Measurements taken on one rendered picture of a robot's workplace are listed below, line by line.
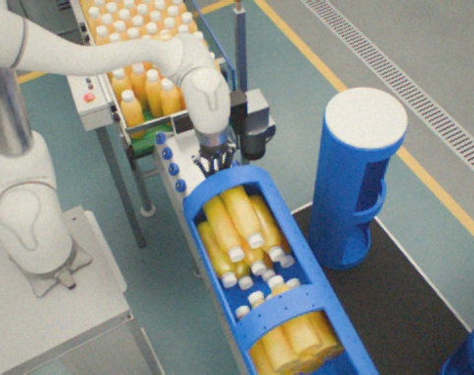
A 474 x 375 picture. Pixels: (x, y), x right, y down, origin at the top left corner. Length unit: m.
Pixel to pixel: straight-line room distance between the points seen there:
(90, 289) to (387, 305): 1.43
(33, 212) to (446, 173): 2.33
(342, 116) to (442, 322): 1.09
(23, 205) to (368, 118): 1.15
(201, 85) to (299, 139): 1.98
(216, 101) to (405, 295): 1.57
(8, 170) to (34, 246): 0.22
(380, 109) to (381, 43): 1.90
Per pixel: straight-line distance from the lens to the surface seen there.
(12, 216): 1.48
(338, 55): 3.76
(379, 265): 2.68
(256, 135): 2.34
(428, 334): 2.59
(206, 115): 1.35
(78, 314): 1.60
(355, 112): 1.99
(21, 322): 1.64
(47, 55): 1.16
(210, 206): 1.61
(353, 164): 1.97
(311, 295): 1.39
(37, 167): 1.58
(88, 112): 2.00
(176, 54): 1.42
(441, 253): 2.96
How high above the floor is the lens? 2.49
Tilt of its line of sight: 55 degrees down
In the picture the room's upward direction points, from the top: 4 degrees counter-clockwise
